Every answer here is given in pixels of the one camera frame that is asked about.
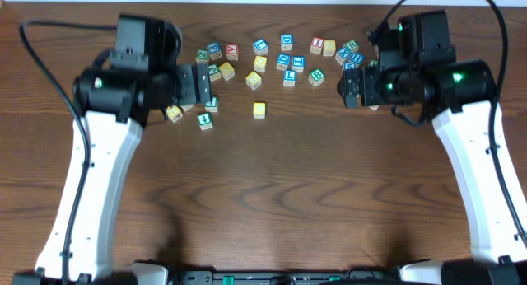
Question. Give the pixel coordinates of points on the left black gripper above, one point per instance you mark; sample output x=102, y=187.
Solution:
x=202, y=83

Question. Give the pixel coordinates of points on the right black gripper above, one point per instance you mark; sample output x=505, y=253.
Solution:
x=352, y=86

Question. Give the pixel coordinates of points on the green r block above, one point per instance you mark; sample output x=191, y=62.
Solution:
x=352, y=46
x=373, y=63

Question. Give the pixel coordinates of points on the yellow C block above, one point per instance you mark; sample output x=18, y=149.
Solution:
x=259, y=110

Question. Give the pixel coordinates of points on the blue l block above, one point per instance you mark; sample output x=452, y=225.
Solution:
x=260, y=47
x=289, y=78

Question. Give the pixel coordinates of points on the yellow O block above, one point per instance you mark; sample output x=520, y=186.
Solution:
x=260, y=64

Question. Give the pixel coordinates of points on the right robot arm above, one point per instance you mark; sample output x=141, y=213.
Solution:
x=458, y=99

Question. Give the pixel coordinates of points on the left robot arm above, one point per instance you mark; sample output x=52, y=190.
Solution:
x=113, y=105

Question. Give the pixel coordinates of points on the green V block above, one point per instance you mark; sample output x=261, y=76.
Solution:
x=187, y=107

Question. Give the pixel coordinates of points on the blue 5 block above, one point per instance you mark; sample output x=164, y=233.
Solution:
x=347, y=66

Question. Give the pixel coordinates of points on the green J block left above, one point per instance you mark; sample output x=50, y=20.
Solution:
x=214, y=72

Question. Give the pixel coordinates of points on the green 7 block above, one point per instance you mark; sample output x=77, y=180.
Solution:
x=212, y=106

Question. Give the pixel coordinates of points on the blue H block right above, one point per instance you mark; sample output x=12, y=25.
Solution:
x=356, y=59

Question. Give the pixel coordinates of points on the blue h block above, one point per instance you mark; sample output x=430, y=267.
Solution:
x=356, y=59
x=298, y=64

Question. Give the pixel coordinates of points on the green Z block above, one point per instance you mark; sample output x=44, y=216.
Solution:
x=202, y=56

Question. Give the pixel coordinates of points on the yellow G block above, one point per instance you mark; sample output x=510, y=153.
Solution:
x=174, y=113

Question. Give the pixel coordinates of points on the green 4 block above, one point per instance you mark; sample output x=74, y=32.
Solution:
x=205, y=121

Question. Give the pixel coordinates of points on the yellow K block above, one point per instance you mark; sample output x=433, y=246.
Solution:
x=227, y=71

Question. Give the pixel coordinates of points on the blue X block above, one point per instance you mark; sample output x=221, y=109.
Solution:
x=342, y=55

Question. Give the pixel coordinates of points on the blue P block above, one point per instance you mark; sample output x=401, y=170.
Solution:
x=214, y=51

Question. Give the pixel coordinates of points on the green B block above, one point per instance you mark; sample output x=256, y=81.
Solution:
x=316, y=77

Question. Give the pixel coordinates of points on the yellow block top right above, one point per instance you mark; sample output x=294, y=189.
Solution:
x=329, y=48

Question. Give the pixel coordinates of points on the red A block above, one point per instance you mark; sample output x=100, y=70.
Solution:
x=232, y=52

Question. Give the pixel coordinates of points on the yellow S block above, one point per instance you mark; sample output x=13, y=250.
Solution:
x=253, y=80

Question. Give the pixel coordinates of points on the red I block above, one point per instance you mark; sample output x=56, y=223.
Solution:
x=316, y=45

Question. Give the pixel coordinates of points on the blue H block left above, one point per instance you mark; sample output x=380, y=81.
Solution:
x=298, y=64

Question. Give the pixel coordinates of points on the blue D block lower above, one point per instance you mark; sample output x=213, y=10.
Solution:
x=283, y=61

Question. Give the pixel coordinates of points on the blue d block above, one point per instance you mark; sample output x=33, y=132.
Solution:
x=287, y=42
x=283, y=61

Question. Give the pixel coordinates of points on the blue D block upper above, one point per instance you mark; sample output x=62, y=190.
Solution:
x=287, y=42

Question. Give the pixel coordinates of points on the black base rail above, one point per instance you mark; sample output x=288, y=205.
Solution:
x=354, y=276

